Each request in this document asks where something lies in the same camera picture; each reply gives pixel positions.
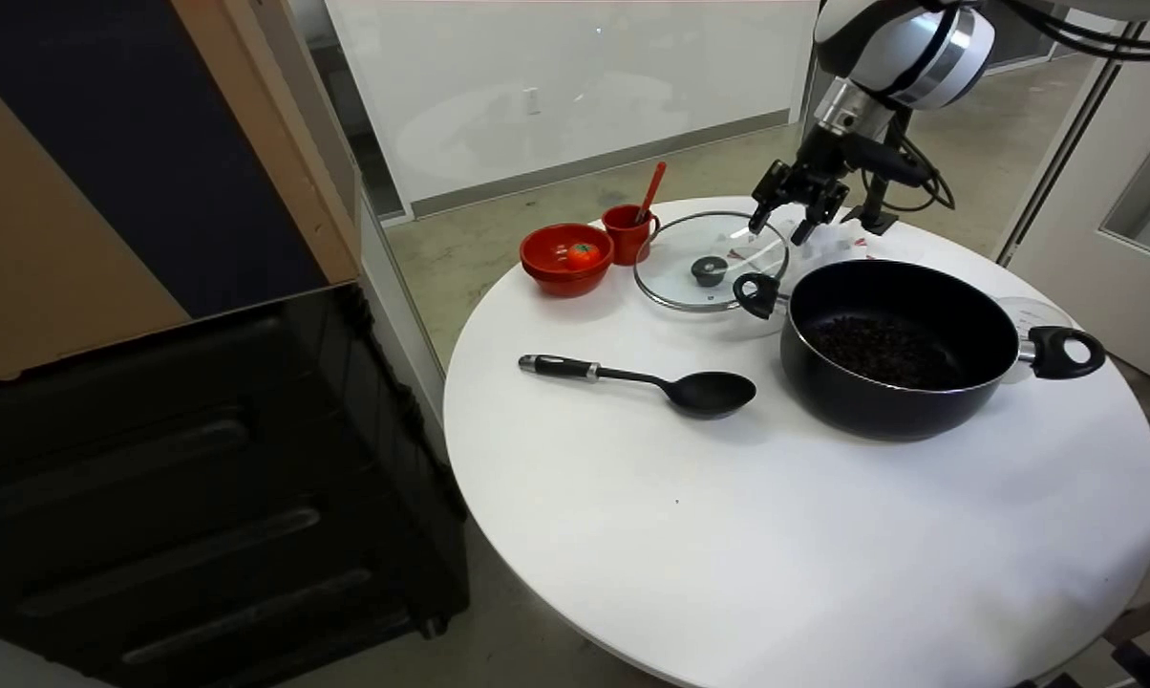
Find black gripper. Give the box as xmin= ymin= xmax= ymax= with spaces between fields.
xmin=747 ymin=114 xmax=935 ymax=247

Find glass lid with black knob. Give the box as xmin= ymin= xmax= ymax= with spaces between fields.
xmin=631 ymin=207 xmax=796 ymax=318

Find black plastic serving spoon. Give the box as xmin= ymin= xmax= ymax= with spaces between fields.
xmin=516 ymin=348 xmax=759 ymax=423

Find red plastic spoon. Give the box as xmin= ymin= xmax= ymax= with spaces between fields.
xmin=633 ymin=156 xmax=673 ymax=220

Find red cup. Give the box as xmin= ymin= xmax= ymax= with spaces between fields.
xmin=600 ymin=200 xmax=665 ymax=266

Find dark brown beans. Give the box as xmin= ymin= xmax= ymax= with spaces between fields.
xmin=808 ymin=309 xmax=975 ymax=393

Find red bowl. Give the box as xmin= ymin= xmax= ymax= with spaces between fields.
xmin=516 ymin=216 xmax=618 ymax=302

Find white door with window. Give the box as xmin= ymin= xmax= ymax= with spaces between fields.
xmin=998 ymin=0 xmax=1150 ymax=398

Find black drawer cabinet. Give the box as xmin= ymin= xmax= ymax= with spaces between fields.
xmin=0 ymin=281 xmax=474 ymax=688

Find black camera stand pole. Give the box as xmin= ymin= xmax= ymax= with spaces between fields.
xmin=856 ymin=107 xmax=917 ymax=242

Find grey door frame post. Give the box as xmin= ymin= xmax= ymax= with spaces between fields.
xmin=790 ymin=0 xmax=861 ymax=200

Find black two-handled pot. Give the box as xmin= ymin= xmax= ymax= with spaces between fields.
xmin=729 ymin=256 xmax=1112 ymax=442

